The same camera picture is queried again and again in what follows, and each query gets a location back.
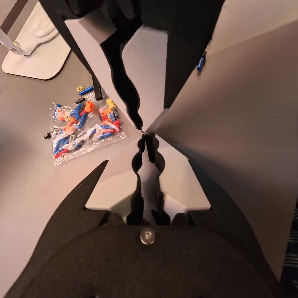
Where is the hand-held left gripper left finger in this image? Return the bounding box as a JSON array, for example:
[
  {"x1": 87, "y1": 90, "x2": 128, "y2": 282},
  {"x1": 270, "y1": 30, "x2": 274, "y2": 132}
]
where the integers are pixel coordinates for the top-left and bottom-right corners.
[{"x1": 85, "y1": 136, "x2": 146, "y2": 224}]

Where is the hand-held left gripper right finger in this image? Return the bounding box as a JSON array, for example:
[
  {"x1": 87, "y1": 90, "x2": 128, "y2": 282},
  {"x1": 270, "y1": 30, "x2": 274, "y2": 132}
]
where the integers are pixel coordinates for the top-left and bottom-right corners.
[{"x1": 152, "y1": 134, "x2": 211, "y2": 219}]

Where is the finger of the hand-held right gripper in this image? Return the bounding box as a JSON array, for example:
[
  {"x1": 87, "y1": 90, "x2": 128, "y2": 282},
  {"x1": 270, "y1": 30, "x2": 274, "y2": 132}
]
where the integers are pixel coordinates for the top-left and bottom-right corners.
[
  {"x1": 64, "y1": 18, "x2": 143, "y2": 129},
  {"x1": 119, "y1": 25, "x2": 169, "y2": 132}
]

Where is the black lego beam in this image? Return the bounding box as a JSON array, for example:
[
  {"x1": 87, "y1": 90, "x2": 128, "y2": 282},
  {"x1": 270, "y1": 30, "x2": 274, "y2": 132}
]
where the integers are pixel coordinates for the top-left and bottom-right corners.
[
  {"x1": 145, "y1": 134, "x2": 156, "y2": 163},
  {"x1": 92, "y1": 75, "x2": 103, "y2": 101}
]

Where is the blue and black lego pin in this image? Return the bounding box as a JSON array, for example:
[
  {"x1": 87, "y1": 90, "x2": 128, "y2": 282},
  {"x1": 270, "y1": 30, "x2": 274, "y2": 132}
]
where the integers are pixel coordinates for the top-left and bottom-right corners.
[{"x1": 197, "y1": 50, "x2": 208, "y2": 71}]

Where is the clear bag of lego pieces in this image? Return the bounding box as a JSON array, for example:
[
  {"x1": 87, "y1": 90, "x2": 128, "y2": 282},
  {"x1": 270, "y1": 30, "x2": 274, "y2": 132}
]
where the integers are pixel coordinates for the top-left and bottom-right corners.
[{"x1": 49, "y1": 92, "x2": 126, "y2": 167}]

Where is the blue plaid shirt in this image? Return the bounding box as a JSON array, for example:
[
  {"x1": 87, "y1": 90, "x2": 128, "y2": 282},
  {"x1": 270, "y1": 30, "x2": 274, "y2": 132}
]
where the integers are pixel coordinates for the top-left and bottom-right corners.
[{"x1": 281, "y1": 225, "x2": 298, "y2": 290}]

